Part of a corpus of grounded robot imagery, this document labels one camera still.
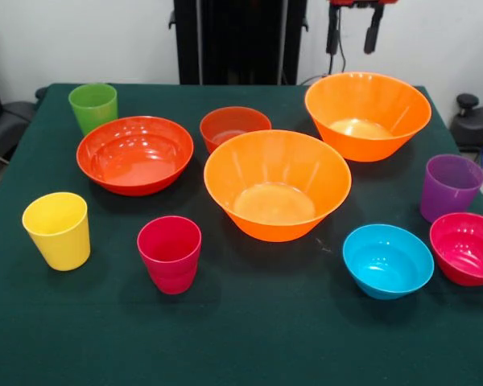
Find wide red bowl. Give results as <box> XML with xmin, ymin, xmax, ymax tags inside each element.
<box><xmin>76</xmin><ymin>115</ymin><xmax>195</xmax><ymax>197</ymax></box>

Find purple plastic cup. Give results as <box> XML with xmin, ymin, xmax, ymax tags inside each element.
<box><xmin>419</xmin><ymin>154</ymin><xmax>483</xmax><ymax>224</ymax></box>

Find blue plastic bowl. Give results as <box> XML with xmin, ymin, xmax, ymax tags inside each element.
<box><xmin>342</xmin><ymin>224</ymin><xmax>435</xmax><ymax>301</ymax></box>

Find black hanging cable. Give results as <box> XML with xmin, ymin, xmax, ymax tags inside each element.
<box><xmin>300</xmin><ymin>7</ymin><xmax>347</xmax><ymax>84</ymax></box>

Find large orange bowl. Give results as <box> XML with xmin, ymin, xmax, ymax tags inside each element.
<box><xmin>203</xmin><ymin>129</ymin><xmax>353</xmax><ymax>243</ymax></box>
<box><xmin>304</xmin><ymin>71</ymin><xmax>432</xmax><ymax>163</ymax></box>

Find small red bowl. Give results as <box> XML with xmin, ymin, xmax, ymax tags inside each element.
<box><xmin>199</xmin><ymin>106</ymin><xmax>272</xmax><ymax>154</ymax></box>

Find pink plastic cup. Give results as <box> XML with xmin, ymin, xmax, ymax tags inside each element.
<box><xmin>136</xmin><ymin>215</ymin><xmax>203</xmax><ymax>296</ymax></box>

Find dark green tablecloth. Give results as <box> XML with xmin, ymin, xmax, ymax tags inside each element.
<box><xmin>0</xmin><ymin>82</ymin><xmax>483</xmax><ymax>386</ymax></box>

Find black chair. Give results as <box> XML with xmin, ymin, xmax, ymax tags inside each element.
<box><xmin>0</xmin><ymin>51</ymin><xmax>48</xmax><ymax>162</ymax></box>

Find green plastic cup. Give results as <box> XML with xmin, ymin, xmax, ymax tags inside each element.
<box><xmin>68</xmin><ymin>82</ymin><xmax>118</xmax><ymax>137</ymax></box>

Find pink plastic bowl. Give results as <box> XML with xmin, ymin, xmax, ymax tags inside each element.
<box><xmin>429</xmin><ymin>211</ymin><xmax>483</xmax><ymax>287</ymax></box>

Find yellow plastic cup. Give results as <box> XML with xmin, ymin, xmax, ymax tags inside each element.
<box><xmin>22</xmin><ymin>191</ymin><xmax>92</xmax><ymax>272</ymax></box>

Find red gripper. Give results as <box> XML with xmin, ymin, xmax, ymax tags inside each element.
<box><xmin>325</xmin><ymin>0</ymin><xmax>386</xmax><ymax>55</ymax></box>

